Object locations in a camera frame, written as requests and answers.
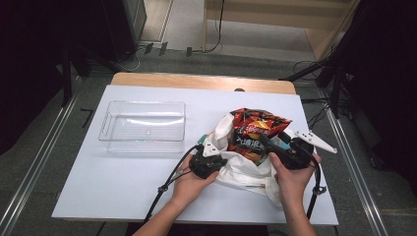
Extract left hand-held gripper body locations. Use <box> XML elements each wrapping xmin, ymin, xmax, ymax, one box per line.
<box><xmin>189</xmin><ymin>143</ymin><xmax>228</xmax><ymax>180</ymax></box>

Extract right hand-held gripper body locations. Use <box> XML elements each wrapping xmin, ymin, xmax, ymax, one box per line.
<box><xmin>277</xmin><ymin>130</ymin><xmax>338</xmax><ymax>171</ymax></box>

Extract red and black chip bag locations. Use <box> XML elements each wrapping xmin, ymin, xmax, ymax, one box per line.
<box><xmin>227</xmin><ymin>107</ymin><xmax>293</xmax><ymax>166</ymax></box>

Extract white tote bag coloured patches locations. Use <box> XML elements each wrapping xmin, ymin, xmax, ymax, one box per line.
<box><xmin>196</xmin><ymin>112</ymin><xmax>298</xmax><ymax>208</ymax></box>

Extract person's left hand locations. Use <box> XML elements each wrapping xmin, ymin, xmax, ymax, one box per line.
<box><xmin>171</xmin><ymin>153</ymin><xmax>220</xmax><ymax>208</ymax></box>

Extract person's right hand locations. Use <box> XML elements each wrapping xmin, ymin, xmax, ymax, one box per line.
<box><xmin>268</xmin><ymin>151</ymin><xmax>324</xmax><ymax>208</ymax></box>

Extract clear plastic container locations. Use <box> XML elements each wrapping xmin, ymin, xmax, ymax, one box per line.
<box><xmin>97</xmin><ymin>99</ymin><xmax>187</xmax><ymax>155</ymax></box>

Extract black metal stand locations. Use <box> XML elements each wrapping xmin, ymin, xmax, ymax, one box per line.
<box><xmin>60</xmin><ymin>43</ymin><xmax>126</xmax><ymax>108</ymax></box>
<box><xmin>278</xmin><ymin>48</ymin><xmax>350</xmax><ymax>120</ymax></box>

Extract wooden table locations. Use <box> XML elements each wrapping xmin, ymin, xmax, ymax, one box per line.
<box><xmin>110</xmin><ymin>72</ymin><xmax>298</xmax><ymax>95</ymax></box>

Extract white table mat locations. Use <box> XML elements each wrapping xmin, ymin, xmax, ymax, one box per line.
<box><xmin>51</xmin><ymin>84</ymin><xmax>339</xmax><ymax>226</ymax></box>

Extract dark curtain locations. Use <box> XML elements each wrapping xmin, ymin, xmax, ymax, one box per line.
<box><xmin>0</xmin><ymin>0</ymin><xmax>109</xmax><ymax>156</ymax></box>
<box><xmin>328</xmin><ymin>0</ymin><xmax>417</xmax><ymax>190</ymax></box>

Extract black cabinet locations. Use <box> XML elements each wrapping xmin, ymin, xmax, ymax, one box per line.
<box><xmin>99</xmin><ymin>0</ymin><xmax>148</xmax><ymax>63</ymax></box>

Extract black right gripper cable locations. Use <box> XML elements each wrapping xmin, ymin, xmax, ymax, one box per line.
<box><xmin>305</xmin><ymin>151</ymin><xmax>328</xmax><ymax>221</ymax></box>

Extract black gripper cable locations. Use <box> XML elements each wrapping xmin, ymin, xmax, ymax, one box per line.
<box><xmin>305</xmin><ymin>151</ymin><xmax>328</xmax><ymax>221</ymax></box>
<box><xmin>143</xmin><ymin>143</ymin><xmax>205</xmax><ymax>225</ymax></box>

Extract bundle of black floor cables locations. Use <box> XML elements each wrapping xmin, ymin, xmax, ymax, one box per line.
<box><xmin>291</xmin><ymin>58</ymin><xmax>342</xmax><ymax>131</ymax></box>

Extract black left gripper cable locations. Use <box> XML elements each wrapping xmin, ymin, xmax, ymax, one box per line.
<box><xmin>143</xmin><ymin>143</ymin><xmax>205</xmax><ymax>225</ymax></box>

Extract metal floor rail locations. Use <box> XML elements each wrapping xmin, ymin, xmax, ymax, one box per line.
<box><xmin>319</xmin><ymin>89</ymin><xmax>390</xmax><ymax>236</ymax></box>
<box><xmin>0</xmin><ymin>77</ymin><xmax>83</xmax><ymax>236</ymax></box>

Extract light wooden frame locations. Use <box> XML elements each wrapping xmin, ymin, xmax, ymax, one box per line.
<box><xmin>201</xmin><ymin>0</ymin><xmax>362</xmax><ymax>62</ymax></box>

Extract black hanging cable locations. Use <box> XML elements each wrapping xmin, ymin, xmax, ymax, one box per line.
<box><xmin>193</xmin><ymin>0</ymin><xmax>226</xmax><ymax>54</ymax></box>

